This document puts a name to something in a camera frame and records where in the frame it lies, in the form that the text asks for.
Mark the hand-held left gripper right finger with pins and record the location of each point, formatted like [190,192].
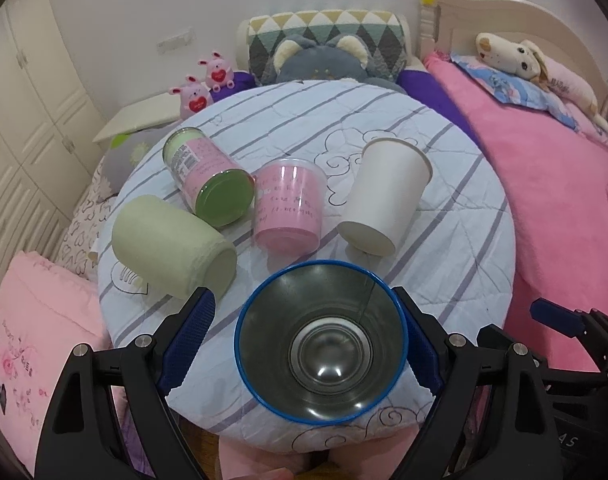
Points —
[420,342]

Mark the cream bed headboard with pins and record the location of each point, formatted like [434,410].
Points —
[484,10]

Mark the striped white tablecloth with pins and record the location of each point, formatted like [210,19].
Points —
[284,120]

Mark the white wall socket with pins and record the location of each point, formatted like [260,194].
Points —
[175,41]

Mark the white bedside board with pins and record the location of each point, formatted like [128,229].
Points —
[138,115]

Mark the pink pillow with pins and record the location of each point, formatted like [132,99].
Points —
[569,82]

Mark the grey flowered cushion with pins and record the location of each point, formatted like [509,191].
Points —
[126,160]

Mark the blue printed pillow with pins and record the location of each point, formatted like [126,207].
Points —
[509,87]

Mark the pink-labelled can with green lid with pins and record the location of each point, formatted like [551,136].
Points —
[203,170]

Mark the pink bunny plush toy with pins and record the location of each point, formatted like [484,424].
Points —
[196,100]
[217,74]

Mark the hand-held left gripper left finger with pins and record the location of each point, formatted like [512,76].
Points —
[191,330]

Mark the cream dog plush toy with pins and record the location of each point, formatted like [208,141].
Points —
[504,52]

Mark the heart printed cloth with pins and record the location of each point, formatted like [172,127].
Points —
[81,225]

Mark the pink plastic cup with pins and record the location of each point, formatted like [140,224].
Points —
[289,200]

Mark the blue-rimmed steel cup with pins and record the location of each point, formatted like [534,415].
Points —
[324,345]

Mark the white paper cup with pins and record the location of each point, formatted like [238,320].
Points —
[384,190]

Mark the pink embroidered quilt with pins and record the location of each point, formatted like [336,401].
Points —
[33,320]

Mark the diamond patterned pillow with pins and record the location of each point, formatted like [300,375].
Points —
[334,25]

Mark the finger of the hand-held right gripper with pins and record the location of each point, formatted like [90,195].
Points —
[554,312]

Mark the grey plush toy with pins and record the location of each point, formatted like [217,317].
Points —
[319,62]

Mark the purple cloth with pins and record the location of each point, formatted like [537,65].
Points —
[241,80]
[424,90]

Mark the pale green cup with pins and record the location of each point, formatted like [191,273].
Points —
[163,240]

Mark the pink fleece blanket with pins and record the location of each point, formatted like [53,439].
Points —
[534,170]

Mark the cream wardrobe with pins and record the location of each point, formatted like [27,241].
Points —
[23,110]

